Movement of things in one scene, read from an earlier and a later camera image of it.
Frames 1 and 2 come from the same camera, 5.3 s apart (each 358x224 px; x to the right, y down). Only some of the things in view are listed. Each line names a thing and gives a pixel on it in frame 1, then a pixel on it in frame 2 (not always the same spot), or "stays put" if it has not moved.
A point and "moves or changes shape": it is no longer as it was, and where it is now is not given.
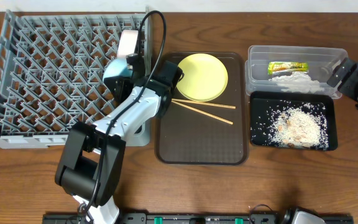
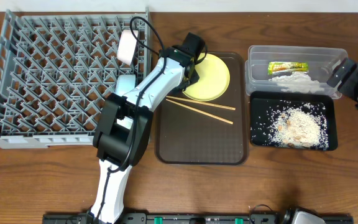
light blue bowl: (117, 67) moves or changes shape
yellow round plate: (206, 76) stays put
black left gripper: (117, 90) to (192, 73)
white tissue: (298, 82) stays put
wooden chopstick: (204, 103) stays put
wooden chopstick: (204, 113) stays put
